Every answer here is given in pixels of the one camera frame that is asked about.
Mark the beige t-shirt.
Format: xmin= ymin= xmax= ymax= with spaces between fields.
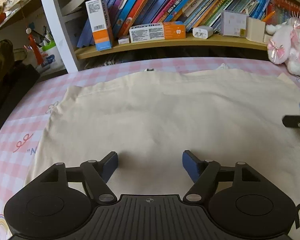
xmin=24 ymin=68 xmax=300 ymax=205

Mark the pink white plush bunny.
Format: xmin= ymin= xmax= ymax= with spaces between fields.
xmin=266 ymin=17 xmax=300 ymax=77

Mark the pink checkered table mat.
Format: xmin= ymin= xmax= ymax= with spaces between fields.
xmin=0 ymin=57 xmax=300 ymax=239

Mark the small beige box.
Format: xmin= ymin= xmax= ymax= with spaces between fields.
xmin=246 ymin=17 xmax=266 ymax=43

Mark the red book box set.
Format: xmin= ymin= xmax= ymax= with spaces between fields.
xmin=266 ymin=0 xmax=300 ymax=25

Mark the white cube box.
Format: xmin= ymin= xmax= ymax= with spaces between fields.
xmin=220 ymin=10 xmax=248 ymax=38

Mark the wooden white bookshelf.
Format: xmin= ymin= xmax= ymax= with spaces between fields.
xmin=0 ymin=0 xmax=300 ymax=74

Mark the white green-lid jar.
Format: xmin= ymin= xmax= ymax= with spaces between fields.
xmin=41 ymin=41 xmax=64 ymax=70

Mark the white power adapter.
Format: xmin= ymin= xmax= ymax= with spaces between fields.
xmin=192 ymin=25 xmax=214 ymax=39

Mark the olive brown bag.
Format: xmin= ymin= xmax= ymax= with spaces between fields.
xmin=0 ymin=40 xmax=39 ymax=109

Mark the flat white orange box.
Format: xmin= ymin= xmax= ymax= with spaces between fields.
xmin=129 ymin=21 xmax=186 ymax=43

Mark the row of colourful books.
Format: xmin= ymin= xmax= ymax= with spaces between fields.
xmin=77 ymin=0 xmax=270 ymax=48

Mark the tall white orange box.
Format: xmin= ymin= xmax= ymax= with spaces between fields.
xmin=85 ymin=0 xmax=113 ymax=51

